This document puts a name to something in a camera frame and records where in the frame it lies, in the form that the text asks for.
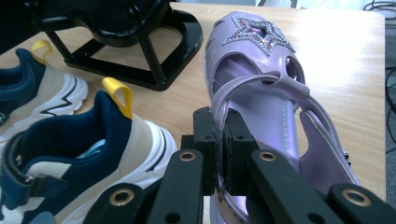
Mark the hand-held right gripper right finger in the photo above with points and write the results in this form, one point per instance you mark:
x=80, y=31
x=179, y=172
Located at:
x=238, y=155

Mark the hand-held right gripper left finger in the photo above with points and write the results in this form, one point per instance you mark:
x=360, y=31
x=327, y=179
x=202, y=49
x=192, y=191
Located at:
x=208, y=155

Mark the purple sandal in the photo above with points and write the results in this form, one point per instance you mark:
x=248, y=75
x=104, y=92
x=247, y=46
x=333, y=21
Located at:
x=249, y=56

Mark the black shoe rack red top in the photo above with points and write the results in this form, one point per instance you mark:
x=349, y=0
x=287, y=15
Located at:
x=155, y=68

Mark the navy and white sneaker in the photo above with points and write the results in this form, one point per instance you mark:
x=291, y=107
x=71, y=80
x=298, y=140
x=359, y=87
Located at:
x=93, y=149
x=40, y=90

